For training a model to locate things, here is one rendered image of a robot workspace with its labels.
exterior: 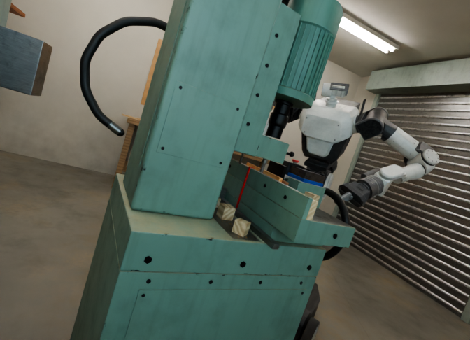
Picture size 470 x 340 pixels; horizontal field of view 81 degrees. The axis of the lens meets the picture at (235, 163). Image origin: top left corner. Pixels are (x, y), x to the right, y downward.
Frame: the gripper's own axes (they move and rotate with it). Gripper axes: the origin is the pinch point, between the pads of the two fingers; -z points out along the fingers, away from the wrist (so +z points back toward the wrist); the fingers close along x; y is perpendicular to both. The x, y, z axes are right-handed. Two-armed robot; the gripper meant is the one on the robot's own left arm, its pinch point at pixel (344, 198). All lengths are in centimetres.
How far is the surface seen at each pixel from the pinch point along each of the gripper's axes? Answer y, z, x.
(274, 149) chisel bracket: 29.1, -31.3, 7.0
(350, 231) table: 17.0, -25.9, -22.8
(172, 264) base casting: 24, -73, -14
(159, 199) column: 31, -70, 0
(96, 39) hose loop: 62, -73, 33
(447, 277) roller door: -195, 199, -6
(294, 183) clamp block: 15.2, -24.8, 3.1
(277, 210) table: 23.0, -42.5, -11.3
